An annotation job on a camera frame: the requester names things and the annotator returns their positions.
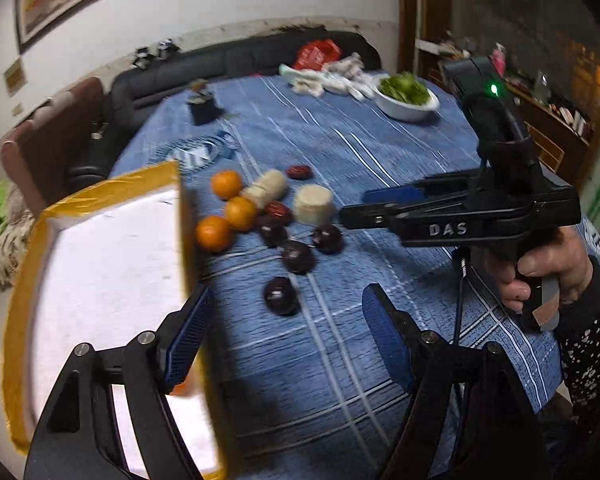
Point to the blue plaid tablecloth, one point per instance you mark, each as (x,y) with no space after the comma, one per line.
(307,396)

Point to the white and green cloth pile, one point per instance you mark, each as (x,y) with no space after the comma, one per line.
(346,77)

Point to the orange tangerine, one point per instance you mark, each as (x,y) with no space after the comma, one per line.
(213,234)
(240,213)
(226,184)

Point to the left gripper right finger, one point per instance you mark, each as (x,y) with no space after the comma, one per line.
(499,435)

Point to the black clamp devices on sofa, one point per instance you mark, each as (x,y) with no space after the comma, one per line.
(163,51)

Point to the small wall plaque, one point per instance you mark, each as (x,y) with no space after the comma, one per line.
(14,77)

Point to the person's right hand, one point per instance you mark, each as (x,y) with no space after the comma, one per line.
(565,257)

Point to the white bowl of greens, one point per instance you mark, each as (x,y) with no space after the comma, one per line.
(405,98)

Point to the red plastic bag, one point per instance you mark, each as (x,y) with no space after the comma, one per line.
(315,54)

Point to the person's patterned sleeve forearm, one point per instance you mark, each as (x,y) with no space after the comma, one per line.
(578,338)

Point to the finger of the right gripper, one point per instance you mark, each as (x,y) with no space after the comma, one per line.
(431,186)
(375,217)

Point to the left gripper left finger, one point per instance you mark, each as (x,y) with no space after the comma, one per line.
(77,436)

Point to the brown armchair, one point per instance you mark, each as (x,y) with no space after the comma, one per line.
(37,154)

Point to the dark purple plum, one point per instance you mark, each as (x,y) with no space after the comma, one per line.
(272,232)
(327,239)
(280,296)
(297,257)

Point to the green patterned cushion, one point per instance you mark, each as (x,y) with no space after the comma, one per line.
(16,221)

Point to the wooden side cabinet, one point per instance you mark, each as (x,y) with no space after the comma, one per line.
(567,142)

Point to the yellow box with white interior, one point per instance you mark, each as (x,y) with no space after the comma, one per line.
(102,266)

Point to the black leather sofa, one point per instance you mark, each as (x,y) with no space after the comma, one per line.
(135,94)

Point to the short white yam piece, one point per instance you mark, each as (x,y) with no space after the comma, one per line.
(257,195)

